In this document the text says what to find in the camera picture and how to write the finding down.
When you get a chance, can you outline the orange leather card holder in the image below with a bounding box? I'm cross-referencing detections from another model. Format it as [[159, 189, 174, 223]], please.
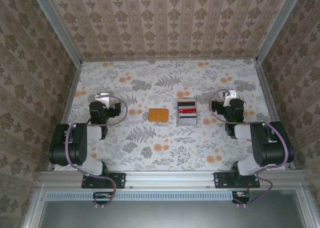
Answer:
[[148, 107, 169, 123]]

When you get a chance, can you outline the grey credit card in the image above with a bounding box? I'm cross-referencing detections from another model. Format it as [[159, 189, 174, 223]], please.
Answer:
[[179, 118, 198, 126]]

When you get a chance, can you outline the clear acrylic card stand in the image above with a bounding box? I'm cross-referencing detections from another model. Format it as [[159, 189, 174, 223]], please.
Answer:
[[175, 96, 199, 127]]

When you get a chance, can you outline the floral patterned table cover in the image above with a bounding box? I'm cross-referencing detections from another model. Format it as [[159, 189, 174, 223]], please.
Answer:
[[52, 59, 287, 172]]

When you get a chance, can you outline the black connector box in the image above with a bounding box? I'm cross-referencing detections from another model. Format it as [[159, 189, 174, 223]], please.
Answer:
[[92, 191, 114, 202], [231, 190, 251, 203]]

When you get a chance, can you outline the grey metal sheet panel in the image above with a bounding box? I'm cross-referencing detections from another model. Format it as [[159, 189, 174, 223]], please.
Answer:
[[37, 200, 305, 228]]

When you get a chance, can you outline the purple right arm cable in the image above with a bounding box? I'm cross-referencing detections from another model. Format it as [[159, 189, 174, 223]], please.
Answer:
[[209, 88, 295, 209]]

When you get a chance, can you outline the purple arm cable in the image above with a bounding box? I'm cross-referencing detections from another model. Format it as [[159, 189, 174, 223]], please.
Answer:
[[64, 94, 130, 210], [209, 88, 295, 209]]

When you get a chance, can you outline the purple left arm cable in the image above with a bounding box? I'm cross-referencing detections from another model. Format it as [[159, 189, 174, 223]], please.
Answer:
[[64, 94, 130, 210]]

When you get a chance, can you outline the aluminium side rail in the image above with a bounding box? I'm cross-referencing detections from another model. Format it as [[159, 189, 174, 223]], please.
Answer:
[[47, 61, 83, 171], [253, 59, 296, 170]]

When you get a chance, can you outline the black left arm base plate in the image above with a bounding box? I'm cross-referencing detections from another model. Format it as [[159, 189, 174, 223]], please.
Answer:
[[81, 172, 126, 190]]

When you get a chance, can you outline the thin aluminium wall rail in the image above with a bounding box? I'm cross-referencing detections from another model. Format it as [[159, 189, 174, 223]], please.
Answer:
[[81, 57, 258, 63]]

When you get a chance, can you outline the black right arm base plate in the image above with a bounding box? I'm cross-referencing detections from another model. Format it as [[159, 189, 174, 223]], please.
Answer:
[[214, 172, 261, 190]]

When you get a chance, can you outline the long aluminium table rail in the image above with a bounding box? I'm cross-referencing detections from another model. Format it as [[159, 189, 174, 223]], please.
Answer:
[[37, 170, 307, 189]]

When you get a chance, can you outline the aluminium frame post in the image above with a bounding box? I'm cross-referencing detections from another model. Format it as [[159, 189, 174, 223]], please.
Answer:
[[29, 0, 83, 65], [255, 0, 306, 64]]

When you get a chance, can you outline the grey slotted cable duct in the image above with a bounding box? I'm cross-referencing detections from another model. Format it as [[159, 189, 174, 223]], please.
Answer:
[[46, 190, 235, 201]]

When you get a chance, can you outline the aluminium frame bar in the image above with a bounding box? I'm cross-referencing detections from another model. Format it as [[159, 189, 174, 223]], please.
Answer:
[[296, 185, 315, 228], [23, 185, 47, 228]]

